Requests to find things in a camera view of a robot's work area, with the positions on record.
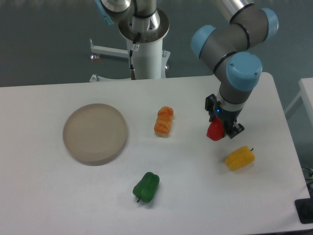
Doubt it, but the orange bell pepper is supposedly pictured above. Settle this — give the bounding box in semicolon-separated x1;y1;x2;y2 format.
154;106;174;137

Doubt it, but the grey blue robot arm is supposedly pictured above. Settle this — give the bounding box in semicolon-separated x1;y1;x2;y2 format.
95;0;279;141

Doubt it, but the white side table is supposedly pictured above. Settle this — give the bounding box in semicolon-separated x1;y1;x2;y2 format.
284;77;313;123

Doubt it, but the red bell pepper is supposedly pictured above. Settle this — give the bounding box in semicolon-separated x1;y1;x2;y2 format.
206;117;223;141

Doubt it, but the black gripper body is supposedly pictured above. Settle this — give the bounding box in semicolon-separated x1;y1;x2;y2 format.
213;102;241;135

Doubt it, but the black box at edge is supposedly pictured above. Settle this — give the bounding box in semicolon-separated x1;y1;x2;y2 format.
294;198;313;224

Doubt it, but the beige round plate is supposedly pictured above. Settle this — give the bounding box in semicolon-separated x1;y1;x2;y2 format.
63;103;128;166

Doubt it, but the yellow bell pepper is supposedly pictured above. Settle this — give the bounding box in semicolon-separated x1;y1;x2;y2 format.
225;146;255;171

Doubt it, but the green bell pepper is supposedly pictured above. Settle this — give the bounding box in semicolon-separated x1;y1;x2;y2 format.
133;172;160;203

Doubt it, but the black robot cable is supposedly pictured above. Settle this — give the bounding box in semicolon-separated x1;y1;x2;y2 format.
128;31;142;80

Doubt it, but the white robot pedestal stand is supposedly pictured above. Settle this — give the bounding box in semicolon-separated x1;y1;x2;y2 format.
88;8;172;83

